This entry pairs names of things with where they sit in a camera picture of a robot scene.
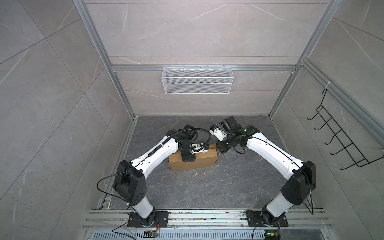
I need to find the brown cardboard box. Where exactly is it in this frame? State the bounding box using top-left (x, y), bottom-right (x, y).
top-left (168, 144), bottom-right (218, 172)

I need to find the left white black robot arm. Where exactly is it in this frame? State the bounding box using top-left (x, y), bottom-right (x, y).
top-left (113, 125), bottom-right (198, 219)

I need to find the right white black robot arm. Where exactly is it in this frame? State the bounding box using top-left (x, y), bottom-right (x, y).
top-left (210, 124), bottom-right (316, 225)

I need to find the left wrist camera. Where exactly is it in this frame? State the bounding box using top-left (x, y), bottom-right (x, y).
top-left (191, 143), bottom-right (210, 154)

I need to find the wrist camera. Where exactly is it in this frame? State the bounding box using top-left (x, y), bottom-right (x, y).
top-left (191, 143), bottom-right (210, 154)
top-left (209, 116), bottom-right (242, 142)

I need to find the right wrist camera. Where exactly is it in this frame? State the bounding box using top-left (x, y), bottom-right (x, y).
top-left (209, 116), bottom-right (242, 142)

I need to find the white wire mesh basket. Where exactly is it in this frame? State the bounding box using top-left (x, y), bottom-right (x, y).
top-left (162, 67), bottom-right (234, 95)

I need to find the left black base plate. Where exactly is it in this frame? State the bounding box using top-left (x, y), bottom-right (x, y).
top-left (127, 211), bottom-right (169, 228)

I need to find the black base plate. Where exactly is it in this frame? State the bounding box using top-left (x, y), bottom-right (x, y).
top-left (245, 210), bottom-right (289, 227)
top-left (127, 211), bottom-right (169, 228)

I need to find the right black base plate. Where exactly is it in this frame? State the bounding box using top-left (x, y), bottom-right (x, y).
top-left (245, 210), bottom-right (289, 227)

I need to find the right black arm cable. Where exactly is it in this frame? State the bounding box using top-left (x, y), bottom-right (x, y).
top-left (211, 121), bottom-right (315, 216)

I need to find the white cable duct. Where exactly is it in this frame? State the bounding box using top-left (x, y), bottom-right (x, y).
top-left (91, 229), bottom-right (266, 240)

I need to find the aluminium mounting rail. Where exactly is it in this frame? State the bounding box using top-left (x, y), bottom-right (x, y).
top-left (83, 209), bottom-right (332, 230)

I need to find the black wire hook rack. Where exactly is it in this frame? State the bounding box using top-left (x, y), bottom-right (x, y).
top-left (307, 89), bottom-right (384, 171)

